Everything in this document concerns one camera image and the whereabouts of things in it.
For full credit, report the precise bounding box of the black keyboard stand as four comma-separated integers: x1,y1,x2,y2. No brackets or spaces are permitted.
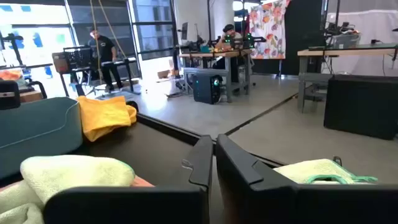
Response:
58,57,141,97

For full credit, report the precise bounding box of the peach orange towel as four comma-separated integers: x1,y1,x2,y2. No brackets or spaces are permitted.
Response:
130,175,155,188

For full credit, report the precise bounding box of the light green towel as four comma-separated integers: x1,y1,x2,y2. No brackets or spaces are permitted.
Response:
273,158,379,185

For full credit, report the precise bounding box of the white hanging sheet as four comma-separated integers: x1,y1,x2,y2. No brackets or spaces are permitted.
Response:
326,9,398,77

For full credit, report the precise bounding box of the brown cardboard box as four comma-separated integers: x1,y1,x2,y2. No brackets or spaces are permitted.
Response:
52,52,70,74

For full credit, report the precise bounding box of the black computer tower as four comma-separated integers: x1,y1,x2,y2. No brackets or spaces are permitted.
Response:
192,73,223,105

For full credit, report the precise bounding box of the black mesh crate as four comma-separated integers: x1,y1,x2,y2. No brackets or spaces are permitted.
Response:
63,45,93,71

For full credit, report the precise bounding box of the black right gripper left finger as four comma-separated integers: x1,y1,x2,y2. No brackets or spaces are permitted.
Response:
42,134,214,224

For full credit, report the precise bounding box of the black box cabinet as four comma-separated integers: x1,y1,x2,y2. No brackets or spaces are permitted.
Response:
323,73,398,141

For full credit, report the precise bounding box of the grey plastic bin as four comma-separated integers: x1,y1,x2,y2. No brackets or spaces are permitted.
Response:
329,32,362,50

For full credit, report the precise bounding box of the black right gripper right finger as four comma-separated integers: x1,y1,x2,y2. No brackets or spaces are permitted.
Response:
216,134,398,224

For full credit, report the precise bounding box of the standing person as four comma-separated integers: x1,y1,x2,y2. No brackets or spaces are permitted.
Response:
86,28,124,93

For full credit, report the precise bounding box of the pale green terry towel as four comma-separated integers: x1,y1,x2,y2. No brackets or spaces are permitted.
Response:
0,154,136,224

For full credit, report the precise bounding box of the tan hanging rope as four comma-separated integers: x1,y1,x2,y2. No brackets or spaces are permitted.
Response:
89,0,103,85
98,0,127,60

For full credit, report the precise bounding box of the wooden top work table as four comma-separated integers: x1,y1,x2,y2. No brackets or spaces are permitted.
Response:
179,49,253,103

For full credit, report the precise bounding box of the small black partition panel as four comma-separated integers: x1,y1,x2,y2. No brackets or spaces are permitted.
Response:
281,0,327,76

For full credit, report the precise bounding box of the seated person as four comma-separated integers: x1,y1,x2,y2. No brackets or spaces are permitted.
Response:
214,24,246,50

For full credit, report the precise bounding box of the yellow towel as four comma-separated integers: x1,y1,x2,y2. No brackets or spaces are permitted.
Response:
76,95,138,142

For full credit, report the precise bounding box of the floral patterned cloth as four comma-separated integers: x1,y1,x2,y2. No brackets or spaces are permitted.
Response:
248,0,292,60

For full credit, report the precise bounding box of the grey frame work table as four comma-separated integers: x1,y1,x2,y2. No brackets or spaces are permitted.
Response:
297,43,398,113

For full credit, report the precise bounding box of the teal plastic basket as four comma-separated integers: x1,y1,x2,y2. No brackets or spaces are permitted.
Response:
0,96,83,180

